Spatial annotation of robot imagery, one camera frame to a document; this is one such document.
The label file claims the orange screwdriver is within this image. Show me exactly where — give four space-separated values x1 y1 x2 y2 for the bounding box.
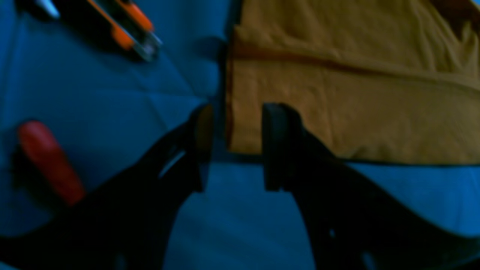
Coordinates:
17 120 86 206

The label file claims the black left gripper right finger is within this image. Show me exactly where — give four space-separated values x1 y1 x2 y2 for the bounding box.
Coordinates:
262 103 480 270

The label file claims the orange black utility knife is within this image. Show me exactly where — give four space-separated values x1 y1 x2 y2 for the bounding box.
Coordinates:
53 0 162 62

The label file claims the orange t-shirt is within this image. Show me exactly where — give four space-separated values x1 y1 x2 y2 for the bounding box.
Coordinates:
226 0 480 165

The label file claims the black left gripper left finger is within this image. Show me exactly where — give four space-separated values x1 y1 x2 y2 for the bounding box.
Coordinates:
1 103 214 270

